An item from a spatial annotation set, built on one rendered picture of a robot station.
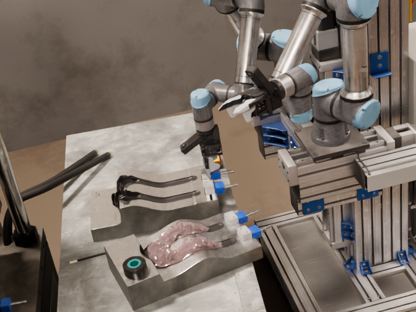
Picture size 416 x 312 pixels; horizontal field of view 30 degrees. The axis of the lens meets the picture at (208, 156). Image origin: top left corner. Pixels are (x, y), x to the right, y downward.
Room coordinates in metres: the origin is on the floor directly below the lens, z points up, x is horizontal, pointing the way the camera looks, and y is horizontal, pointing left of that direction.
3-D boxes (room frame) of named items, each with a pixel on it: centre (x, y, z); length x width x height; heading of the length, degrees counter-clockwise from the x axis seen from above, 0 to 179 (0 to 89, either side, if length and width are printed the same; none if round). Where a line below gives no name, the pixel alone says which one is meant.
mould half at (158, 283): (2.19, 0.14, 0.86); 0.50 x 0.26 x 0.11; 110
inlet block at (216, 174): (2.60, -0.03, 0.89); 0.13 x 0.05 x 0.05; 93
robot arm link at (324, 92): (2.50, -0.48, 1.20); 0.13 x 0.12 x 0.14; 34
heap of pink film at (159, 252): (2.20, 0.14, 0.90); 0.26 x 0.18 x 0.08; 110
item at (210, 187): (2.50, -0.03, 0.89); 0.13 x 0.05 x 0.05; 93
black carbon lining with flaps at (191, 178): (2.53, 0.23, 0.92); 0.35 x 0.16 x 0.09; 93
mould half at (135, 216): (2.54, 0.24, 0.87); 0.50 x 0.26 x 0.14; 93
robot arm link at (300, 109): (2.26, -0.32, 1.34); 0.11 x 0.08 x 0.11; 34
